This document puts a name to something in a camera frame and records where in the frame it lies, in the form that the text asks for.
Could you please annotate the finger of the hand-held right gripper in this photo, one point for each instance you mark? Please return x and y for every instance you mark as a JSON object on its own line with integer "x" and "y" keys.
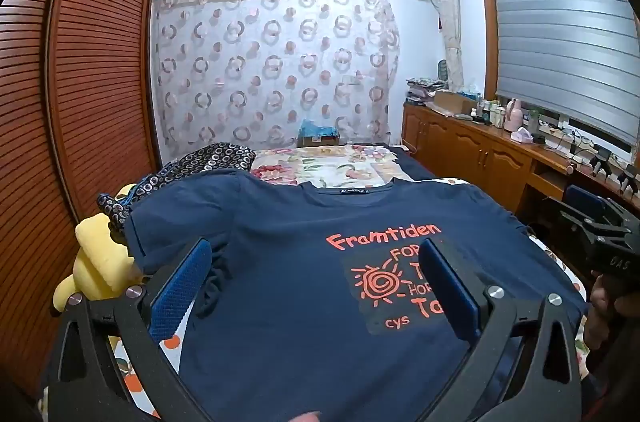
{"x": 582, "y": 200}

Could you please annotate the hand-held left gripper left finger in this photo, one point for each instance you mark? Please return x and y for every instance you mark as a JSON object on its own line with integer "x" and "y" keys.
{"x": 180, "y": 287}

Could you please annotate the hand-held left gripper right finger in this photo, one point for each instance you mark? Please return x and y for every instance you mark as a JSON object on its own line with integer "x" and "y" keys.
{"x": 450, "y": 287}

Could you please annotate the navy blue printed T-shirt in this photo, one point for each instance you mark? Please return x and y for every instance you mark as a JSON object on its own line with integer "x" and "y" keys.
{"x": 280, "y": 302}

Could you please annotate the stack of folded clothes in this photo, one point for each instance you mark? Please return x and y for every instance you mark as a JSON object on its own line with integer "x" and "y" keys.
{"x": 422, "y": 90}

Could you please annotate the person's right hand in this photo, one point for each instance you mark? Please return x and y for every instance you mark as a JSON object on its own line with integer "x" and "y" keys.
{"x": 597, "y": 317}

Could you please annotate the black desk stand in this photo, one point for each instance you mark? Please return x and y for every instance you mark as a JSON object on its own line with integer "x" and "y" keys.
{"x": 629, "y": 179}
{"x": 601, "y": 160}

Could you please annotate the white power strip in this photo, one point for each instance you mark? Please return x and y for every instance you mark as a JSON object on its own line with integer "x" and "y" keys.
{"x": 557, "y": 133}

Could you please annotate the small black pouch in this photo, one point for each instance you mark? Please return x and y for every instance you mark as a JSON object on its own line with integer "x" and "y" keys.
{"x": 539, "y": 140}

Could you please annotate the pink tissue box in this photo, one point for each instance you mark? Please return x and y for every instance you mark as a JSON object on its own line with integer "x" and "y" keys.
{"x": 522, "y": 136}

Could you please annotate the yellow plush toy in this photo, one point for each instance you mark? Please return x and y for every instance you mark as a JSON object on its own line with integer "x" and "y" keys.
{"x": 95, "y": 262}

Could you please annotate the clear water bottle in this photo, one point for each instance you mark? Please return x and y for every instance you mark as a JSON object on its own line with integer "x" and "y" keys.
{"x": 536, "y": 122}

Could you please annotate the white orange-print cloth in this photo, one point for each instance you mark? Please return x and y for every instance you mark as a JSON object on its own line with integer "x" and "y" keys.
{"x": 131, "y": 381}

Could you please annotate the pink thermos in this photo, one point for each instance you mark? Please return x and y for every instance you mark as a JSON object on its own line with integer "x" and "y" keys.
{"x": 514, "y": 117}

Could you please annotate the long wooden cabinet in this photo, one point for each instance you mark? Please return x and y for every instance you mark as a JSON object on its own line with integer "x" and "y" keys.
{"x": 480, "y": 152}

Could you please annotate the row of small bottles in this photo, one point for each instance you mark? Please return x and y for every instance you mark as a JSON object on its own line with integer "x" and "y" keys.
{"x": 492, "y": 113}

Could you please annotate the navy blue bed sheet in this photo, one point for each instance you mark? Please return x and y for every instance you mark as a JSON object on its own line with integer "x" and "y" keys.
{"x": 412, "y": 162}

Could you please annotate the dark circle-patterned cloth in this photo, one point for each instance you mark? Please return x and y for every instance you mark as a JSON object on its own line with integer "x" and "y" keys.
{"x": 210, "y": 157}

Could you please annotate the blue tissue pack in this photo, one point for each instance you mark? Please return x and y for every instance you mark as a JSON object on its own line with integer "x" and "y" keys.
{"x": 470, "y": 91}

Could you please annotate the open flat cardboard box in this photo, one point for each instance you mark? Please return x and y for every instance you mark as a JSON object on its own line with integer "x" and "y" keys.
{"x": 452, "y": 102}

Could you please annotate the grey window blind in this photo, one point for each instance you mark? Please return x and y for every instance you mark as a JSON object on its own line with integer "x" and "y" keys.
{"x": 560, "y": 32}

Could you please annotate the floral bed quilt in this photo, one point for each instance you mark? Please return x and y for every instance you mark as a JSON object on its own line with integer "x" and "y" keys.
{"x": 320, "y": 167}

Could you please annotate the small desk fan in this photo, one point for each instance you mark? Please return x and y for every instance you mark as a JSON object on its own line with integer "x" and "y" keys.
{"x": 443, "y": 67}

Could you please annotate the cardboard box with blue bag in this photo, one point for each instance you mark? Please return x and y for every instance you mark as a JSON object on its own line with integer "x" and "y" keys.
{"x": 317, "y": 137}

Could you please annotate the brown louvered wardrobe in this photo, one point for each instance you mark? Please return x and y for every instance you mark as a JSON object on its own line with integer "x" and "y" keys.
{"x": 100, "y": 77}

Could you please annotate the cream patterned side curtain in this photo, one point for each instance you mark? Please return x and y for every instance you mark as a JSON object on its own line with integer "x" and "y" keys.
{"x": 447, "y": 17}

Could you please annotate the sheer circle-patterned curtain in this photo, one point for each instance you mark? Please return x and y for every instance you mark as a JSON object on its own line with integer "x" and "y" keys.
{"x": 275, "y": 67}

